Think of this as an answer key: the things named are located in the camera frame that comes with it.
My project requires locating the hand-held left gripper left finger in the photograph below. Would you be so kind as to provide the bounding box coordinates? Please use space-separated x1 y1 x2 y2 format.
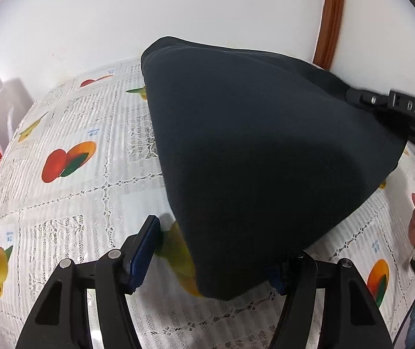
15 214 164 349

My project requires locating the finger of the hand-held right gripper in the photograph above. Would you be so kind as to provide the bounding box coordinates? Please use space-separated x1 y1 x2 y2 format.
344 86 415 120

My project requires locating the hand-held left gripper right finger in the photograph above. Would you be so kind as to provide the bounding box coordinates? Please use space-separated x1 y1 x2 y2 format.
265 250 392 349

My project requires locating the dark navy shirt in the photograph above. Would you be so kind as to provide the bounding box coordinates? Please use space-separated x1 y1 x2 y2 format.
140 36 410 300

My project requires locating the fruit print tablecloth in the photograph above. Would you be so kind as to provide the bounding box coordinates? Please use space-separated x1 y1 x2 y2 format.
0 58 415 349

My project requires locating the brown wooden door frame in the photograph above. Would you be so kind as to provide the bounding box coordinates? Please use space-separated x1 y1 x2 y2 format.
312 0 346 70

